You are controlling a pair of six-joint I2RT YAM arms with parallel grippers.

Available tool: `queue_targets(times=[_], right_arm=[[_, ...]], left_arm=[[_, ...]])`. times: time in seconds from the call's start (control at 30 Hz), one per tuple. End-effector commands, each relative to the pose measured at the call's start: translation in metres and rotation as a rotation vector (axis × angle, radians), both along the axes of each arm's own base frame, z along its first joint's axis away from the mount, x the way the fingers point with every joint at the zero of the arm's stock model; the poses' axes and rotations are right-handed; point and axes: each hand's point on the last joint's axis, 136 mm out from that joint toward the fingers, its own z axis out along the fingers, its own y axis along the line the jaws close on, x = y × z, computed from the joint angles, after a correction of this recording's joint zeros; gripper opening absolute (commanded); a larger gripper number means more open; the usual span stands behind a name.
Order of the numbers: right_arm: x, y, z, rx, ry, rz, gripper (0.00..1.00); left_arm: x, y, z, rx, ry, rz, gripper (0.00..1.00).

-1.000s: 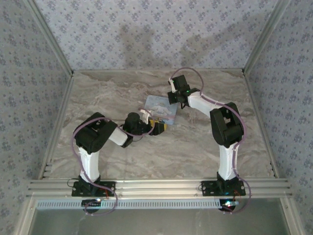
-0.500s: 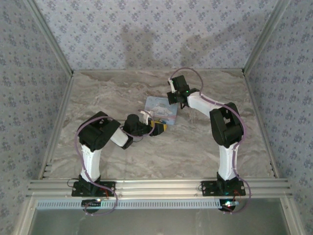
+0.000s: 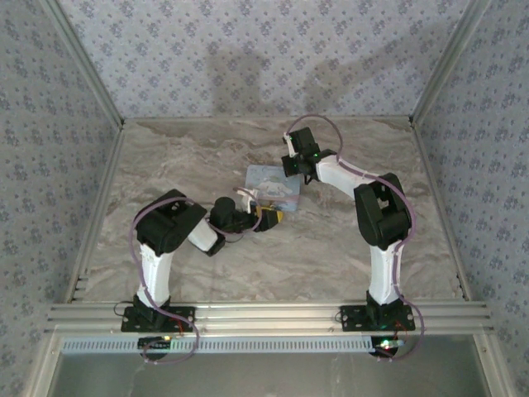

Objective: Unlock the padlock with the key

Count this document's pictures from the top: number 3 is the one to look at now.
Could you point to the light blue pouch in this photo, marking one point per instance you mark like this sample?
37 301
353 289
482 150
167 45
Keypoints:
268 184

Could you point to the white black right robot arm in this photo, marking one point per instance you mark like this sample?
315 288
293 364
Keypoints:
384 273

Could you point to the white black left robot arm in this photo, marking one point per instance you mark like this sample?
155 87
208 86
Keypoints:
155 269

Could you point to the left controller circuit board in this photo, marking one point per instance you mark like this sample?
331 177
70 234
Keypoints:
155 342

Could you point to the controller circuit board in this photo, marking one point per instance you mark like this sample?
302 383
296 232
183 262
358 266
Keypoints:
386 344
155 342

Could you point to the grey metal sheet panel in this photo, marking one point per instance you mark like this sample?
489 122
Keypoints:
264 376

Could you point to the right controller circuit board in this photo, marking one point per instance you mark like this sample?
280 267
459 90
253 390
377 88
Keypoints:
386 344

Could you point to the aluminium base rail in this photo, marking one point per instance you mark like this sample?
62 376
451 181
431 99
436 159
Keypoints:
264 316

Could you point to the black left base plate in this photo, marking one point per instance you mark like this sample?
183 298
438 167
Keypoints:
184 318

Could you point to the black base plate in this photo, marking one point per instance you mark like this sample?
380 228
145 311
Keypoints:
184 318
351 318

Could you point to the aluminium table side rail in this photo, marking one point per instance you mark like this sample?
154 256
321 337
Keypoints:
103 198
438 198

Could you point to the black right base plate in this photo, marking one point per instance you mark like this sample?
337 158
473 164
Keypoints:
351 318

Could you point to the aluminium corner post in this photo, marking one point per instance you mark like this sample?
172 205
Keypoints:
450 62
82 62

